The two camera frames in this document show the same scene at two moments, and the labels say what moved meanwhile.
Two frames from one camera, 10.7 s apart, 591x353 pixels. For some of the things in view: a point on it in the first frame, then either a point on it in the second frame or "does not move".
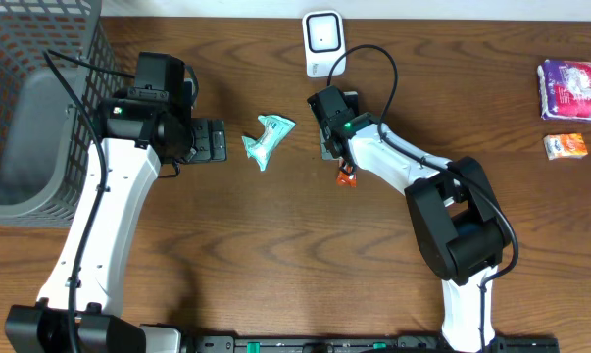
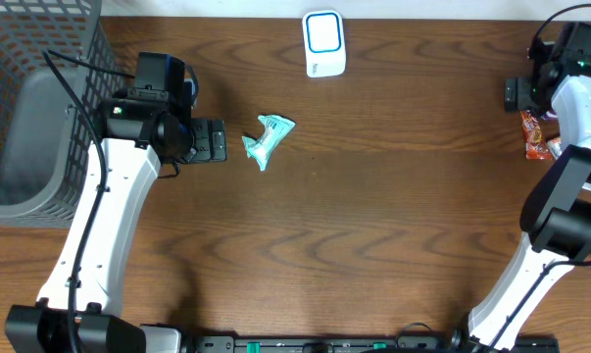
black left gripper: (209, 140) does not move
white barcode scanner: (324, 41) does not move
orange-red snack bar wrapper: (347, 179) → (534, 144)
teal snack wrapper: (275, 129) does not move
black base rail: (368, 344) does not move
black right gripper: (324, 136) → (518, 94)
